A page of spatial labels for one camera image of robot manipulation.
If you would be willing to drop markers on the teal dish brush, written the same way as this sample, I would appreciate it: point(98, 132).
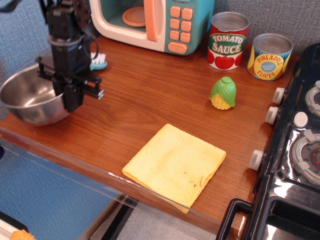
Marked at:
point(98, 61)

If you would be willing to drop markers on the tomato sauce can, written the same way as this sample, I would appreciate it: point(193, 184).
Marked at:
point(227, 39)

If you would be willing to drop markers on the pineapple slices can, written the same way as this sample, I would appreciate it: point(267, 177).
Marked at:
point(269, 56)

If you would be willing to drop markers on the grey stove burner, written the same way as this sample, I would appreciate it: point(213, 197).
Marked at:
point(312, 106)
point(305, 156)

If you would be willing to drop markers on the grey rear stove burner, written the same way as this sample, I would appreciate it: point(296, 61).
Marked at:
point(312, 106)

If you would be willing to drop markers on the white stove knob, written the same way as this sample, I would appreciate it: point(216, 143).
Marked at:
point(256, 159)
point(278, 95)
point(271, 115)

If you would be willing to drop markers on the yellow folded cloth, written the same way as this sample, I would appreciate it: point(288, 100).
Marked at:
point(175, 165)

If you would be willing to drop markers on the white stove button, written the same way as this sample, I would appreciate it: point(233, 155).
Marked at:
point(300, 119)

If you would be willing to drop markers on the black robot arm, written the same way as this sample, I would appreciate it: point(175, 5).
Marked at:
point(55, 34)

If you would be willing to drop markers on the black toy stove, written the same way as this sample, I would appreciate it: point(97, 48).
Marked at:
point(286, 206)

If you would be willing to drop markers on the orange microwave turntable plate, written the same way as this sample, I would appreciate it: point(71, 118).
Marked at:
point(135, 17)

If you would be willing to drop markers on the orange fuzzy object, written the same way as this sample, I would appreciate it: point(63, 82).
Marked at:
point(21, 235)

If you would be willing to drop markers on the toy corn cob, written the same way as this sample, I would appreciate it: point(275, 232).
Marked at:
point(223, 94)

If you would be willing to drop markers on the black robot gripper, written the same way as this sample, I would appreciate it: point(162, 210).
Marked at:
point(69, 70)

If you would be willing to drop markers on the teal toy microwave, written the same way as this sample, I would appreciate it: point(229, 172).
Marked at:
point(171, 26)

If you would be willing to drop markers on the stainless steel pot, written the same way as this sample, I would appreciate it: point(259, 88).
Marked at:
point(32, 99)

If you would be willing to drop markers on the grey front stove burner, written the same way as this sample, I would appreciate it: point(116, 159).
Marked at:
point(305, 156)

